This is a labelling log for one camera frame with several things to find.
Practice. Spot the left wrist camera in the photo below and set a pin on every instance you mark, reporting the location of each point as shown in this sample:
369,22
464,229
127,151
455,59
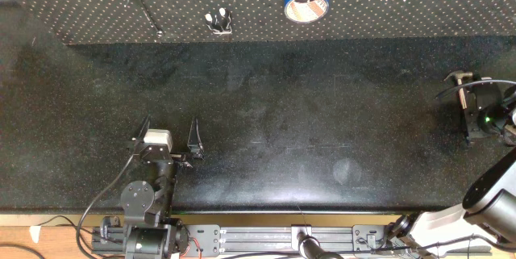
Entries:
158,139

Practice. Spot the mounting rail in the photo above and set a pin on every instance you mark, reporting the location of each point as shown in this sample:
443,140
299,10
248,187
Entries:
250,241

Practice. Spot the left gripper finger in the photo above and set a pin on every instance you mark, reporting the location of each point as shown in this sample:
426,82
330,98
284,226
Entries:
195,142
145,126

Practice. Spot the black round pole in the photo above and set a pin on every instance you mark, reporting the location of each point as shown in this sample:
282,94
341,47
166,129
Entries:
314,249

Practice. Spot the hammer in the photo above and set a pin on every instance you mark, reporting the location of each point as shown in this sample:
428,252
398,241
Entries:
459,76

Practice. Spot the white paper tag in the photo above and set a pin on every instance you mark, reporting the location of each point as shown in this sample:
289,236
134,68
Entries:
35,232

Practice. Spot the wrench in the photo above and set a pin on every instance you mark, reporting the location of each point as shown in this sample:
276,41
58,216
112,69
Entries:
147,13

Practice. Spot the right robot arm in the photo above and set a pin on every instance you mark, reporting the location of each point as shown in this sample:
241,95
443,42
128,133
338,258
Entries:
489,194

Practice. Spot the black and white pliers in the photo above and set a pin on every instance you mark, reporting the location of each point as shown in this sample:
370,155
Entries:
221,19

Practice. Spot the black pegboard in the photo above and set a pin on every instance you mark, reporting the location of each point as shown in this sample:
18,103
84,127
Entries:
258,9

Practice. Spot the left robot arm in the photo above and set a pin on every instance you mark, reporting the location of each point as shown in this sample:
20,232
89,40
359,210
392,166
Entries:
137,198

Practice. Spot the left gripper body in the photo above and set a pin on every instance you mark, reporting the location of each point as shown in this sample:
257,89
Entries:
151,155

